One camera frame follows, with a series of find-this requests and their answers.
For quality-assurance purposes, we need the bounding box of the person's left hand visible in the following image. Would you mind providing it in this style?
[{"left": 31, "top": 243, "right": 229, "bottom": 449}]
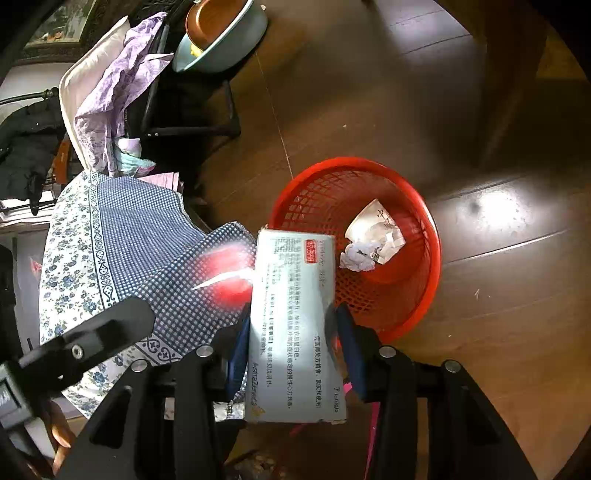
[{"left": 46, "top": 399, "right": 77, "bottom": 476}]

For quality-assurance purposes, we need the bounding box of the framed picture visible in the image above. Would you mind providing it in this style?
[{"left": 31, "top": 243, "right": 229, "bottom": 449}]
[{"left": 17, "top": 0, "right": 114, "bottom": 62}]

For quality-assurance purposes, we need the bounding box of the light blue cloth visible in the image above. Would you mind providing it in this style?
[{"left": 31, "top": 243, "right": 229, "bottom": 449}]
[{"left": 115, "top": 137, "right": 156, "bottom": 177}]

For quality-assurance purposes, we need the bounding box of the white medicine box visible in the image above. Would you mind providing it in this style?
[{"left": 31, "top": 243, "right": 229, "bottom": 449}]
[{"left": 245, "top": 225, "right": 348, "bottom": 424}]

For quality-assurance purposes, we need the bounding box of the crumpled white paper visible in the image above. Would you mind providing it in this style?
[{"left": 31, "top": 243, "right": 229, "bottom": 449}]
[{"left": 339, "top": 198, "right": 407, "bottom": 273}]

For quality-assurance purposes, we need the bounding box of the black jacket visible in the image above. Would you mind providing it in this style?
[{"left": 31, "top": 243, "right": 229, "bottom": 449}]
[{"left": 0, "top": 98, "right": 68, "bottom": 217}]

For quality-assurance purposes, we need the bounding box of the pink plastic strip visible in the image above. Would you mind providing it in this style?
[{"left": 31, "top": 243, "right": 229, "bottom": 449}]
[{"left": 288, "top": 376, "right": 385, "bottom": 480}]

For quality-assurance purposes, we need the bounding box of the light blue plastic basin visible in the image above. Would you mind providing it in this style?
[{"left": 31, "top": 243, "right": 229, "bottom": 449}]
[{"left": 172, "top": 0, "right": 269, "bottom": 75}]

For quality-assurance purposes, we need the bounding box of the black metal chair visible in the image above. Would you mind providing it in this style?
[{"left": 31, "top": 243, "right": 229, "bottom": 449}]
[{"left": 124, "top": 0, "right": 242, "bottom": 141}]

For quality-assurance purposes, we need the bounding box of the purple floral cloth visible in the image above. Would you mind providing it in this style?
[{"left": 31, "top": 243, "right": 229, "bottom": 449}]
[{"left": 74, "top": 11, "right": 175, "bottom": 178}]

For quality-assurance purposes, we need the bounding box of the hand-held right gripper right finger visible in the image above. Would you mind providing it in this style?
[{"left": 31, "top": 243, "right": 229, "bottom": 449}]
[{"left": 336, "top": 305, "right": 539, "bottom": 480}]

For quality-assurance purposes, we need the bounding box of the silver foil blister pack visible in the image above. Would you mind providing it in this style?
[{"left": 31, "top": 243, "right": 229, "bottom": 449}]
[{"left": 211, "top": 400, "right": 246, "bottom": 422}]

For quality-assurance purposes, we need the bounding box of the brown plastic basin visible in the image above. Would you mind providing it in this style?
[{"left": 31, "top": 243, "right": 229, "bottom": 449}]
[{"left": 185, "top": 0, "right": 252, "bottom": 49}]

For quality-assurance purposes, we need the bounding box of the white quilted pillow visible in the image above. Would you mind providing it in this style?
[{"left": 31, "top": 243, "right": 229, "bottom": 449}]
[{"left": 59, "top": 16, "right": 134, "bottom": 171}]

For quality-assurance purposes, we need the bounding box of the blue floral bed sheet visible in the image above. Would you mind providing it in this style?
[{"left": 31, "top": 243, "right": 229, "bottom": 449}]
[{"left": 39, "top": 171, "right": 259, "bottom": 422}]

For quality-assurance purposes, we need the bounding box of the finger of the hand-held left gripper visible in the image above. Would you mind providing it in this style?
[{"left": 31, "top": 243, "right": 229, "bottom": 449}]
[{"left": 18, "top": 296, "right": 156, "bottom": 398}]

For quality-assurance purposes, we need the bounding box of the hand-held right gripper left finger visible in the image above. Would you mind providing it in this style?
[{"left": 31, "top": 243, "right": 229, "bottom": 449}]
[{"left": 58, "top": 323, "right": 250, "bottom": 480}]

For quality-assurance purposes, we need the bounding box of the red plastic mesh basket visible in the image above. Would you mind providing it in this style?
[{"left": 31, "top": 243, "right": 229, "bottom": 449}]
[{"left": 267, "top": 157, "right": 443, "bottom": 344}]

